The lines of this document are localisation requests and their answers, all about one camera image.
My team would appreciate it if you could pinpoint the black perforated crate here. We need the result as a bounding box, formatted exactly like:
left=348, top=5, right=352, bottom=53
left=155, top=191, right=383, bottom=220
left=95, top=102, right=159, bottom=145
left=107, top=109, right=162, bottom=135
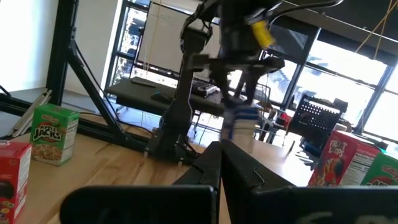
left=287, top=93, right=349, bottom=133

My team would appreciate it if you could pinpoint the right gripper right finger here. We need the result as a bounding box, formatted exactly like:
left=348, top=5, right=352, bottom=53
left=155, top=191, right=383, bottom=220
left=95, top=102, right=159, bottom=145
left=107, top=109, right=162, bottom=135
left=220, top=139, right=398, bottom=224

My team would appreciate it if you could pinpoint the black computer mouse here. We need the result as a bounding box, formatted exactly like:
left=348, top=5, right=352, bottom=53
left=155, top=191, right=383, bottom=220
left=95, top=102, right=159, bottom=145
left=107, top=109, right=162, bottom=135
left=150, top=92, right=174, bottom=105

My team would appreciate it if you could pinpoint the black aluminium rig frame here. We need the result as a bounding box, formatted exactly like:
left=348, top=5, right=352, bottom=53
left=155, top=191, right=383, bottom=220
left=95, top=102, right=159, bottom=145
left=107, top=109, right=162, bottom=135
left=0, top=0, right=153, bottom=155

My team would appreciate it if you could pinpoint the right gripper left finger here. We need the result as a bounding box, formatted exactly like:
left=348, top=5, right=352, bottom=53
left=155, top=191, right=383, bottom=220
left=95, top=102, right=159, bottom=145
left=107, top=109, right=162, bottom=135
left=59, top=140, right=223, bottom=224

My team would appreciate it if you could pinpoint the yellow label tape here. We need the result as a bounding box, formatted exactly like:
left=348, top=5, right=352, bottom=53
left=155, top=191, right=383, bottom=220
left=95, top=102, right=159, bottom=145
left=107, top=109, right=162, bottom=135
left=250, top=20, right=277, bottom=50

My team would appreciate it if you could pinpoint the white board panel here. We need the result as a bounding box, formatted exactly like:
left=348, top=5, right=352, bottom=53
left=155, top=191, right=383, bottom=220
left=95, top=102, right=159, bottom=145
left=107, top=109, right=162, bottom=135
left=136, top=0, right=222, bottom=75

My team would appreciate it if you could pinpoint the red Froot Loops cereal box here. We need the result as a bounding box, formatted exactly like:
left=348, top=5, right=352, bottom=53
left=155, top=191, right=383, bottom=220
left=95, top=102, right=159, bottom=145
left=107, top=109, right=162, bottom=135
left=307, top=129, right=382, bottom=187
left=0, top=139, right=33, bottom=224

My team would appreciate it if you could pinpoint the green Apple Jacks cereal box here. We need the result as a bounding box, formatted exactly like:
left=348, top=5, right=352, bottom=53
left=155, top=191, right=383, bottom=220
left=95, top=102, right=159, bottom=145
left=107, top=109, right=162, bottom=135
left=29, top=103, right=80, bottom=167
left=360, top=152, right=398, bottom=187

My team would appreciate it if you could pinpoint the grey electronic device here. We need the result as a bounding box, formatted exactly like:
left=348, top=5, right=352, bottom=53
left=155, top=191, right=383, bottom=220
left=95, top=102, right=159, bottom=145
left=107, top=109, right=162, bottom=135
left=191, top=79, right=218, bottom=98

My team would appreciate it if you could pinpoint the black keyboard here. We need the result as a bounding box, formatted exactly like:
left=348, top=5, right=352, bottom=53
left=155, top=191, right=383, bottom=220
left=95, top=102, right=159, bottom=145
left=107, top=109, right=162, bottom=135
left=129, top=77, right=157, bottom=89

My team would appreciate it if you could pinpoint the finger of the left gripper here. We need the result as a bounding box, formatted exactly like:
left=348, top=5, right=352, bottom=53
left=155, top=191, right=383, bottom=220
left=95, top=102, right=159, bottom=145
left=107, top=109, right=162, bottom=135
left=210, top=71, right=234, bottom=108
left=243, top=70, right=264, bottom=106

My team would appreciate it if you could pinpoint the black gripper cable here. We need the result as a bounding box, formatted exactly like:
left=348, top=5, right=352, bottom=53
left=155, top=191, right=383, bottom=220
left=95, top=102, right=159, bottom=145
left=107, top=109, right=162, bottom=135
left=266, top=0, right=345, bottom=20

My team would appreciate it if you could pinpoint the yellow cable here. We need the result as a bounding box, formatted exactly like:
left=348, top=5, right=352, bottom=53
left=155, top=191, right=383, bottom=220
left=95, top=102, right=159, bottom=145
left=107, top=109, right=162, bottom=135
left=355, top=0, right=398, bottom=60

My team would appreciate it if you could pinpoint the black desk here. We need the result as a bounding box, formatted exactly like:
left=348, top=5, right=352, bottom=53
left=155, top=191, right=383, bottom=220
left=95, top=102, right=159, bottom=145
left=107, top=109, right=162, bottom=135
left=104, top=76, right=226, bottom=118

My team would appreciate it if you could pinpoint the silver aluminium bar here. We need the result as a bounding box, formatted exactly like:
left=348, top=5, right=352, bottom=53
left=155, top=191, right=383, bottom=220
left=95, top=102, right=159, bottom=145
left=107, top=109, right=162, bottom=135
left=6, top=89, right=53, bottom=138

